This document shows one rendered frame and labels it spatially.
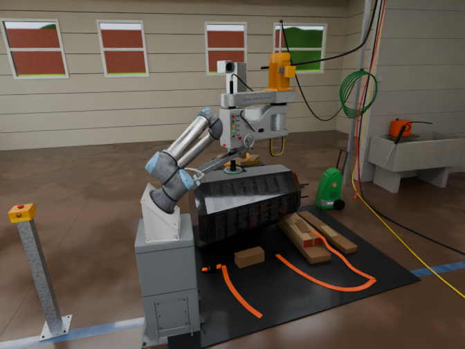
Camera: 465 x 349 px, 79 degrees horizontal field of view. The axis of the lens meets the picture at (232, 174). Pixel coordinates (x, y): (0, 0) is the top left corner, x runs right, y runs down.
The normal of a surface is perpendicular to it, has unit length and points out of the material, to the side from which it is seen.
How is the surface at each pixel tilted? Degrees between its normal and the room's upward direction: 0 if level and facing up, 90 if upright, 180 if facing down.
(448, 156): 90
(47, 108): 90
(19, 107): 90
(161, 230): 90
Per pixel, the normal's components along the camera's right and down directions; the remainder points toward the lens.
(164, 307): 0.21, 0.33
